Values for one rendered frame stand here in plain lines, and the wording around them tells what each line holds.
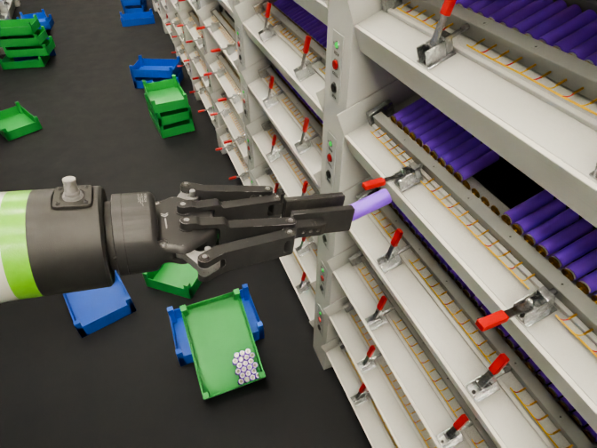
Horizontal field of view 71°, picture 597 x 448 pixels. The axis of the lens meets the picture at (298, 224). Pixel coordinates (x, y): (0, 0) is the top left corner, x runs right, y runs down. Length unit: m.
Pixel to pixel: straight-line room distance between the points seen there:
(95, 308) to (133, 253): 1.42
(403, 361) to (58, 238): 0.73
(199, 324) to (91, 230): 1.15
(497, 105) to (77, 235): 0.43
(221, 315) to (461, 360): 0.95
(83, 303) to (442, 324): 1.41
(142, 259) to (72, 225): 0.06
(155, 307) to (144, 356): 0.21
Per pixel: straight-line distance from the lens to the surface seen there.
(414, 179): 0.69
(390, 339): 0.96
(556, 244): 0.60
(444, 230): 0.63
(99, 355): 1.67
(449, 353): 0.74
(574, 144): 0.47
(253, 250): 0.38
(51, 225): 0.38
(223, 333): 1.49
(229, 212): 0.43
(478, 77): 0.56
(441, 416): 0.90
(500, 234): 0.59
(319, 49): 1.05
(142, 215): 0.38
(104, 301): 1.80
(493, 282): 0.58
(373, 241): 0.86
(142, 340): 1.65
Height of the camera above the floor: 1.32
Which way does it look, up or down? 43 degrees down
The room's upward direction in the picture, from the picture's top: straight up
